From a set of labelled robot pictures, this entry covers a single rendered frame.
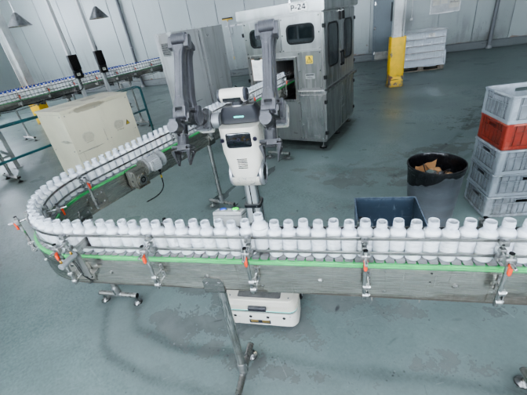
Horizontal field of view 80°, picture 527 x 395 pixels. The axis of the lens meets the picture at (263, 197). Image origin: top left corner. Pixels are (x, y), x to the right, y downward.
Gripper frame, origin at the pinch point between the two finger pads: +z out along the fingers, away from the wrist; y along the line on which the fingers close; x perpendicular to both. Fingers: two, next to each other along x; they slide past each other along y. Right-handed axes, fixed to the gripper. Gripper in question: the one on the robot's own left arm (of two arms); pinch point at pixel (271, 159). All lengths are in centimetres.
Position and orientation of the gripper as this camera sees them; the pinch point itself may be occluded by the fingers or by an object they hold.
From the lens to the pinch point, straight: 147.9
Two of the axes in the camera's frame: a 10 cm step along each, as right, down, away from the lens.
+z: 0.5, 10.0, -0.3
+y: 9.8, -0.6, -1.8
